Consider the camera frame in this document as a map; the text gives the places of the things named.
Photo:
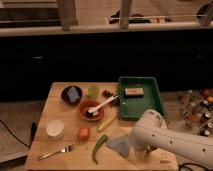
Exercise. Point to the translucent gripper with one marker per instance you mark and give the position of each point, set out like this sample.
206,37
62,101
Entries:
142,155

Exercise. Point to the blue-grey towel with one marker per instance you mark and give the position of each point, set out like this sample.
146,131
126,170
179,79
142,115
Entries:
121,145

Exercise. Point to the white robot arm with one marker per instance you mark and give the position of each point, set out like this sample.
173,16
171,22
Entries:
147,131

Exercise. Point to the green plastic cup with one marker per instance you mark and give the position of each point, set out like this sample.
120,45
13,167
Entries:
93,92

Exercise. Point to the white lidded cup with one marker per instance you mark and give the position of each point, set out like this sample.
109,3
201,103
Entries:
55,129

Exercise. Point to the green chili pepper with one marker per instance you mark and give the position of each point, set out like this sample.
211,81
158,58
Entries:
98,144

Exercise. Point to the yellow corn stick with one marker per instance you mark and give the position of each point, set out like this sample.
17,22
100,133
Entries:
106,123

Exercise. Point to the green plastic tray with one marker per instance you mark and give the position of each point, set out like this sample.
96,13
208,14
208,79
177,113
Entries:
132,107

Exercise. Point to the orange tomato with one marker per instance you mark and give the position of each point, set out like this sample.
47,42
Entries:
83,134

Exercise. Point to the tan sponge block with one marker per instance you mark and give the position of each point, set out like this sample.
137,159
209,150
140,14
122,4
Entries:
134,92

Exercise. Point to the brown dried fruit pile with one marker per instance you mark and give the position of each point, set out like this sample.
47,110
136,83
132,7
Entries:
107,94

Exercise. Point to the silver fork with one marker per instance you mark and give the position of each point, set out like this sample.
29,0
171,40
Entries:
66,149

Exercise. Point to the spice bottle rack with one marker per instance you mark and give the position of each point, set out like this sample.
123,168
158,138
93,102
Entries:
197,111

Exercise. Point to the orange bowl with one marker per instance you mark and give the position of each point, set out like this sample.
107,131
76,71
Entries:
83,108

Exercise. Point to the blue sponge in bowl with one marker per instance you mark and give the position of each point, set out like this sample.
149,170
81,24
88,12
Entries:
73,94

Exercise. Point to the dark bowl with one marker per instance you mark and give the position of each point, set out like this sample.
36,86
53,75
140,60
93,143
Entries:
65,98

